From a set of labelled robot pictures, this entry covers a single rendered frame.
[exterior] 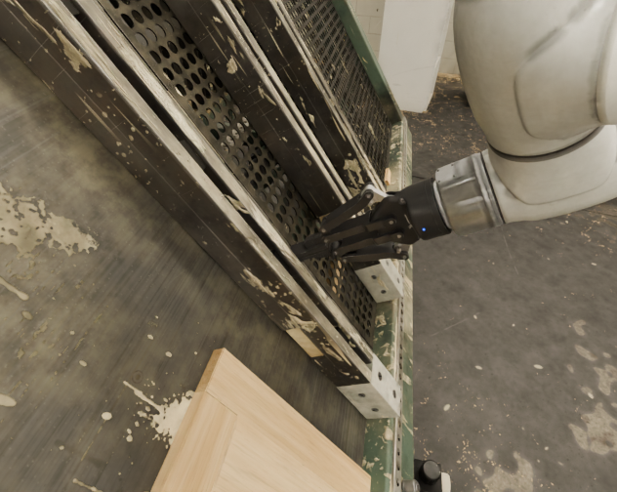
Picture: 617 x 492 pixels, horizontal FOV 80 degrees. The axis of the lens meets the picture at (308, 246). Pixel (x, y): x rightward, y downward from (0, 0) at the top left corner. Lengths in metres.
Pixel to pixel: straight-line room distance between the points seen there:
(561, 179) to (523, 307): 1.99
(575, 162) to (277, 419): 0.45
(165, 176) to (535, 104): 0.37
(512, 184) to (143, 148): 0.39
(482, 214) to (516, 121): 0.13
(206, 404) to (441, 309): 1.84
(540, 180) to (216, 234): 0.36
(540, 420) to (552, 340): 0.47
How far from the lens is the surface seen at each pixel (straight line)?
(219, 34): 0.69
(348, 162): 0.98
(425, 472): 0.90
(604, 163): 0.44
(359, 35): 1.75
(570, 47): 0.32
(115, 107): 0.44
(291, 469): 0.58
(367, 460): 0.79
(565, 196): 0.45
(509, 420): 1.96
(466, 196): 0.45
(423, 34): 4.22
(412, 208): 0.46
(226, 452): 0.48
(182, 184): 0.45
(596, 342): 2.43
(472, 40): 0.33
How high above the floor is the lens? 1.63
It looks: 42 degrees down
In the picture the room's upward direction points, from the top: straight up
